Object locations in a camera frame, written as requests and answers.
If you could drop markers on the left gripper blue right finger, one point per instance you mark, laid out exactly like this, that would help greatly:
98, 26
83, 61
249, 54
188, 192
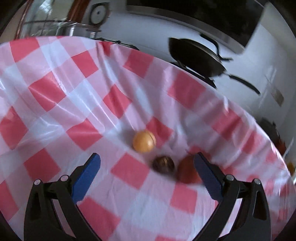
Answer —
253, 218

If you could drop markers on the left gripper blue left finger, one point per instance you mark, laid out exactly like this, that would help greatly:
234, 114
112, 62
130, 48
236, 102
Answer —
41, 219

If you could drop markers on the large dark red apple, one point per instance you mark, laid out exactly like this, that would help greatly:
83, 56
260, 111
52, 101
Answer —
186, 172

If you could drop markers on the dark brown passion fruit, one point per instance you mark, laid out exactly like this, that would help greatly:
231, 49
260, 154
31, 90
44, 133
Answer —
163, 165

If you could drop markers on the red white checkered tablecloth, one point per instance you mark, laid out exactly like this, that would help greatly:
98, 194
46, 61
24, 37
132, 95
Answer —
65, 98

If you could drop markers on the yellow round fruit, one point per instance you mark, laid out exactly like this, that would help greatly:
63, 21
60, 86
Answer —
144, 141

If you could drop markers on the black wok pan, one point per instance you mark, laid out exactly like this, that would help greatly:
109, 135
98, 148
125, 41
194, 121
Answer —
201, 61

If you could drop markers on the round wall gauge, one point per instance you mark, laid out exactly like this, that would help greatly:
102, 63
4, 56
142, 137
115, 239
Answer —
99, 13

